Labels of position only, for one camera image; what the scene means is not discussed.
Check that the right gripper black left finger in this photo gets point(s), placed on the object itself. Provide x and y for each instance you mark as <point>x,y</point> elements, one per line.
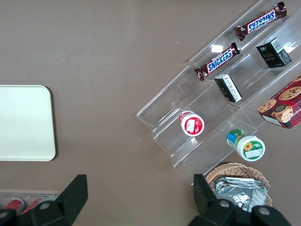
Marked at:
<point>68,202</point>

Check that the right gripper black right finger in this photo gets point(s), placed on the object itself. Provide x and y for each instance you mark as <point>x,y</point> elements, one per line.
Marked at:
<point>207,207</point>

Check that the light wicker basket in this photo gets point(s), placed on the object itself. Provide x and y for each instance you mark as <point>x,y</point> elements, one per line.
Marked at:
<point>235,168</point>

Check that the cream plastic tray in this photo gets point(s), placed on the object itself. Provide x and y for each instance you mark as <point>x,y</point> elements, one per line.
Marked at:
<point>23,122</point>

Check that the red cola bottle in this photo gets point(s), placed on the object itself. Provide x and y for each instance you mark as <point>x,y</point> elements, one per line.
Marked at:
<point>14,204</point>
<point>35,205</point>

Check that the silver foil packet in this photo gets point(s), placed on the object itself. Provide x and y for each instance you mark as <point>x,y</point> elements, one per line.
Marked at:
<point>247,197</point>
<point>237,180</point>

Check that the clear acrylic bottle rack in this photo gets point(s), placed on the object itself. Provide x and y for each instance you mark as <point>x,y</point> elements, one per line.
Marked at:
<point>28,194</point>

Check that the green lid sunflower jar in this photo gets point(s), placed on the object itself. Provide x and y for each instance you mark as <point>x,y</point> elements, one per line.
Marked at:
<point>249,147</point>

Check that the red lid white jar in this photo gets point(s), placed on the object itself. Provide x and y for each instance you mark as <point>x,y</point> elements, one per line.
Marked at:
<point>192,124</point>

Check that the clear acrylic stepped display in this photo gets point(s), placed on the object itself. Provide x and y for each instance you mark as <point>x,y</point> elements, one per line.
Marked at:
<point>169,106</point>

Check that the small black carton box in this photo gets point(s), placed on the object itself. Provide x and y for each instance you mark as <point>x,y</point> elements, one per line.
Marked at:
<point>228,87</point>
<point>274,53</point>

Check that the red cookie box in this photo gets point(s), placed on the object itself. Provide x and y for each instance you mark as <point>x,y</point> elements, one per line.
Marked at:
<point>284,106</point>

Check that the Snickers chocolate bar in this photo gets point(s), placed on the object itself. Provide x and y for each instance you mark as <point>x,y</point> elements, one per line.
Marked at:
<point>261,21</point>
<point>216,62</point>

